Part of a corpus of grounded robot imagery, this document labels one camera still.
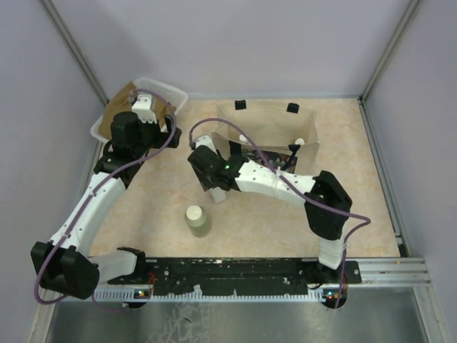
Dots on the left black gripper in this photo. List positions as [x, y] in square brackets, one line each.
[162, 136]

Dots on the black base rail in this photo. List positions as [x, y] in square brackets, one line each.
[239, 279]

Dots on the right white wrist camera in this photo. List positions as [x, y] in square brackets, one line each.
[203, 140]

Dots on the beige canvas bag floral pocket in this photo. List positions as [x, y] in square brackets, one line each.
[274, 127]

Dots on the green bottle white cap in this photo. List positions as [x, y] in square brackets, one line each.
[198, 221]

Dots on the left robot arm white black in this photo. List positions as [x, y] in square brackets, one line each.
[63, 265]

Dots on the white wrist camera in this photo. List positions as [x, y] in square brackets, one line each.
[144, 108]
[203, 140]

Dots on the white bottle black cap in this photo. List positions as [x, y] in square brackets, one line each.
[218, 195]

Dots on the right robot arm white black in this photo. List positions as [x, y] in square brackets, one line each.
[325, 202]

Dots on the white plastic basket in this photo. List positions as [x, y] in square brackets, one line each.
[172, 94]

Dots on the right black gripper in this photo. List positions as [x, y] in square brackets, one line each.
[206, 184]

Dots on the brown cloth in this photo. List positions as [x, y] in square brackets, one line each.
[120, 103]

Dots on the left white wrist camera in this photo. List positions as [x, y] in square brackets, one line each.
[144, 108]

